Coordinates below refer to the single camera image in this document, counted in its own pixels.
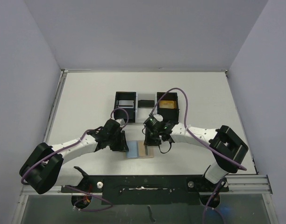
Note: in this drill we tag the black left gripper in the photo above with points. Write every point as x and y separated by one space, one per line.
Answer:
122 144

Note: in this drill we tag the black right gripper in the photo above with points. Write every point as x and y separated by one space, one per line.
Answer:
152 138

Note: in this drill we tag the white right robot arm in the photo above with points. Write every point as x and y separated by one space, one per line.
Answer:
228 149

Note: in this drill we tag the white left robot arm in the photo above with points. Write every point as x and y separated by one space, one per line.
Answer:
44 167

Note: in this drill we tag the black card in tray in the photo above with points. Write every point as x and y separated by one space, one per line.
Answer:
146 103

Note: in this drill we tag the silver card in tray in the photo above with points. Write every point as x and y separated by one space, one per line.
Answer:
126 104

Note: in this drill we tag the white middle tray compartment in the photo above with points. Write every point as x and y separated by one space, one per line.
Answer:
142 113

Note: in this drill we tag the black left tray compartment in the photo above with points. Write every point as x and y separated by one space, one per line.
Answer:
120 95

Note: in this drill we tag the black tray compartment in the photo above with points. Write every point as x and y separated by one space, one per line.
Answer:
168 114
120 95

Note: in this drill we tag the black right tray compartment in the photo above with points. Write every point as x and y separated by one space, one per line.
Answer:
168 114

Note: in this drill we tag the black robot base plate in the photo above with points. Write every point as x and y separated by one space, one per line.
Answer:
146 189

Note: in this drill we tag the aluminium table edge rail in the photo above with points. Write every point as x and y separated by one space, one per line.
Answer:
55 104

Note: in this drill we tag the front aluminium rail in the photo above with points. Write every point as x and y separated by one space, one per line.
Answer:
237 184

